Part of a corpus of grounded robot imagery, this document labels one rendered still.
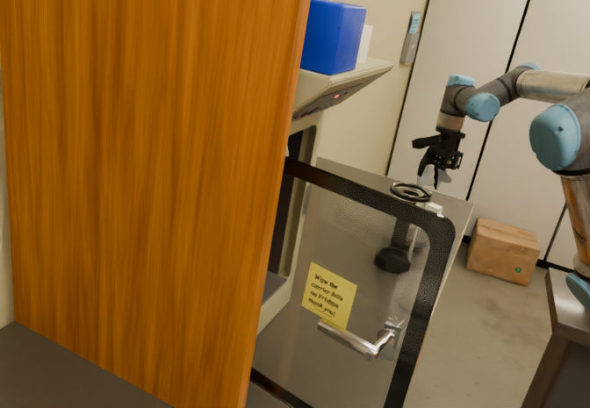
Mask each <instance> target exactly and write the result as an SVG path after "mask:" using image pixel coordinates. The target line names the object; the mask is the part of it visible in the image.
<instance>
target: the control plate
mask: <svg viewBox="0 0 590 408"><path fill-rule="evenodd" d="M360 85H362V83H361V84H357V85H355V86H352V87H349V88H346V89H342V90H339V91H336V92H334V93H331V94H327V95H325V96H322V97H320V98H318V99H317V100H316V101H314V102H313V103H311V104H309V105H308V106H307V107H306V108H305V109H303V110H302V111H300V112H298V113H297V114H295V115H294V116H292V117H291V122H293V121H295V120H298V119H301V118H302V117H300V116H301V115H302V114H304V113H305V112H307V111H308V112H310V111H312V110H313V109H315V108H316V107H319V106H320V107H321V106H322V107H321V108H322V110H325V109H326V107H323V106H325V105H326V104H327V107H329V106H330V105H329V104H331V103H333V104H334V103H335V102H337V101H338V100H340V99H341V98H343V97H345V96H346V95H348V93H350V92H351V91H353V90H354V89H356V88H357V87H359V86H360ZM347 91H348V93H347V94H344V93H345V92H347ZM338 94H340V95H339V96H338V97H335V96H337V95H338ZM343 94H344V95H343ZM320 107H319V108H320ZM298 115H299V116H298ZM296 116H298V117H297V118H295V117H296Z"/></svg>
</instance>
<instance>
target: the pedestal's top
mask: <svg viewBox="0 0 590 408"><path fill-rule="evenodd" d="M568 275H569V273H566V272H564V271H561V270H557V269H554V268H548V271H547V273H546V276H545V278H544V279H545V285H546V291H547V298H548V304H549V310H550V322H551V329H552V334H553V335H556V336H558V337H561V338H564V339H567V340H571V341H574V342H577V343H579V344H582V345H585V346H588V347H590V312H589V311H585V307H584V306H583V305H582V304H581V303H580V302H579V300H578V299H577V298H576V297H575V296H574V295H573V294H572V292H571V291H570V289H569V287H568V286H567V283H566V280H565V278H566V276H568Z"/></svg>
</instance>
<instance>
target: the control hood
mask: <svg viewBox="0 0 590 408"><path fill-rule="evenodd" d="M392 67H394V64H393V62H390V61H383V60H380V59H375V58H371V57H366V62H365V63H357V64H356V68H355V69H354V70H350V71H347V72H343V73H340V74H336V75H324V74H321V73H317V72H313V71H309V70H305V69H302V68H300V69H299V77H298V83H297V88H296V94H295V99H294V105H293V111H292V116H294V115H295V114H297V113H298V112H300V111H302V110H303V109H305V108H306V107H307V106H308V105H309V104H311V103H313V102H314V101H316V100H317V99H318V98H320V97H322V96H325V95H327V94H331V93H334V92H336V91H339V90H342V89H346V88H349V87H352V86H355V85H357V84H361V83H362V85H360V86H359V87H357V88H356V89H354V90H353V91H351V92H350V93H348V95H346V96H345V97H343V98H341V99H340V100H338V101H337V102H335V103H334V104H333V106H335V105H337V104H340V103H342V102H343V101H345V100H346V99H348V98H349V97H351V96H353V95H354V94H356V93H357V92H358V91H359V90H361V89H363V88H364V87H366V86H367V85H369V84H370V83H372V82H374V81H375V80H377V79H378V78H379V77H380V76H382V75H384V74H385V73H387V72H388V71H390V70H391V69H392ZM333 106H331V105H330V106H329V107H327V109H328V108H330V107H333Z"/></svg>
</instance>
